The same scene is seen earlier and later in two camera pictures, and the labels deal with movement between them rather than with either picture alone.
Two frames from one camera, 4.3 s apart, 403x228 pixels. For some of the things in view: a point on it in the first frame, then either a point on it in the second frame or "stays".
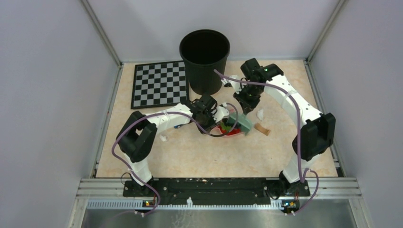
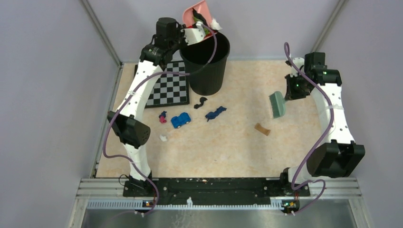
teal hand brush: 240,120 -> 278,104
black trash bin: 204,51 stays
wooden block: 257,127 stays
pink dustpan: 216,130 -> 201,8
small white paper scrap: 163,138 stays
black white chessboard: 159,84 stays
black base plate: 245,191 stays
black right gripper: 247,107 -> 291,95
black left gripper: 211,112 -> 181,34
